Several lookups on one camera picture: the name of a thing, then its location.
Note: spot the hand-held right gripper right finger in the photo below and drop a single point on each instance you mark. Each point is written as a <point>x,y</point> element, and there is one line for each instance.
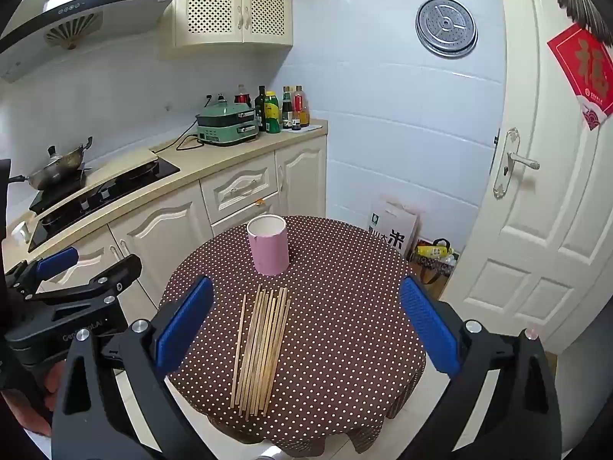
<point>428,326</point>

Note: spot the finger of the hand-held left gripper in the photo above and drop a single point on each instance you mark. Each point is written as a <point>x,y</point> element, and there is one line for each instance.
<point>119,273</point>
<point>57,261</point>

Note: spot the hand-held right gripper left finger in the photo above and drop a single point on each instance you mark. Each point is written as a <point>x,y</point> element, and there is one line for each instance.
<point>184,326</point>

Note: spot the bunch of wooden chopsticks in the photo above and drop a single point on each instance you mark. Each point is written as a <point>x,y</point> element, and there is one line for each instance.
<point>261,345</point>

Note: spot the pink cup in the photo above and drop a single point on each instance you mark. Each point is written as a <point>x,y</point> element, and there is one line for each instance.
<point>270,249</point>

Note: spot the person's left hand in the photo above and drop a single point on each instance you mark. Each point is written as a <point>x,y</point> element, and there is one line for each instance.
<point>36,421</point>

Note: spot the small white cup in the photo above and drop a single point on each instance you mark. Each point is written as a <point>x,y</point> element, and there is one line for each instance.
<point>21,234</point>

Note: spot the dark tote bag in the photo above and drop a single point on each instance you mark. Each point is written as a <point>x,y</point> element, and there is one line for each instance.
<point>433,268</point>

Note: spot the yellow plastic bottle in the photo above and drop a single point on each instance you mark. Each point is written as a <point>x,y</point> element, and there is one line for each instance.
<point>433,251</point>

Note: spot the black glass gas stove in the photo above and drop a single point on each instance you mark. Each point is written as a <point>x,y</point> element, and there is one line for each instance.
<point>96,196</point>

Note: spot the brown polka dot tablecloth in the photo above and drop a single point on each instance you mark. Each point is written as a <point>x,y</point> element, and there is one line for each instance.
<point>345,306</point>

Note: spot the metal wok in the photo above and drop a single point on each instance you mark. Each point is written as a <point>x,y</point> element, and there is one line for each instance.
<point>57,167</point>

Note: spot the white cardboard box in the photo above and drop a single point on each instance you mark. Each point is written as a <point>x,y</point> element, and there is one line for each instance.
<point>392,225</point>

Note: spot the cream cabinet drawer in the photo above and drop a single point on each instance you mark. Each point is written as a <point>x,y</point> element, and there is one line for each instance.
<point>239,182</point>
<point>234,218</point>

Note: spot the white panel door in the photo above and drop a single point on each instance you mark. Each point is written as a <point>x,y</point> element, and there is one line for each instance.
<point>541,249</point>

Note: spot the beige kitchen countertop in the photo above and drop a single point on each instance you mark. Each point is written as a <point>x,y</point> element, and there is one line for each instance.
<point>230,153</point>

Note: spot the green electric grill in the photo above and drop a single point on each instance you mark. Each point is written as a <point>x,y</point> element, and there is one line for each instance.
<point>225,124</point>

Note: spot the narrow cream cabinet door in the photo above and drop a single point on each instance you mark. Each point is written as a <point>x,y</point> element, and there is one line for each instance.
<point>301,172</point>

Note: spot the dark olive oil bottle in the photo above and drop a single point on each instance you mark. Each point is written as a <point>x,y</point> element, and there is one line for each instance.
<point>260,108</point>

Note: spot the green yellow label bottle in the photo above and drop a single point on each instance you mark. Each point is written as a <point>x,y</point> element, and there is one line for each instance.
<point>272,112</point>

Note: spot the white paper sheet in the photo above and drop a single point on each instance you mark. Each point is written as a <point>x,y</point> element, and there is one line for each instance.
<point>312,127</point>

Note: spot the dark sauce bottle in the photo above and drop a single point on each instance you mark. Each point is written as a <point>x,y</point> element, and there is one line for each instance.
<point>287,105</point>

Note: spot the orange red sauce bottle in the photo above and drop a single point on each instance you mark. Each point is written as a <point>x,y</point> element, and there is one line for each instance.
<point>300,105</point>

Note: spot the black glass range hood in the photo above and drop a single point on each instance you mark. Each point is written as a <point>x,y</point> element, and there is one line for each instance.
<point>96,0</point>

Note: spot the red paper door decoration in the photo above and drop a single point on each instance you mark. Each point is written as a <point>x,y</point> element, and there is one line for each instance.
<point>582,72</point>

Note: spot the round metal steamer plate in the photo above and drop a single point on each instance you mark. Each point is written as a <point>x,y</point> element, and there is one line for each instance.
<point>445,26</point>

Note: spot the dark feather fan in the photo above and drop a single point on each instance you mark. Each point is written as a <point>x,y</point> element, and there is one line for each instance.
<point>584,5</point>

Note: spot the cream lattice wall cabinet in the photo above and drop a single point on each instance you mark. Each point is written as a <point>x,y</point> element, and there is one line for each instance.
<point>234,9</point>

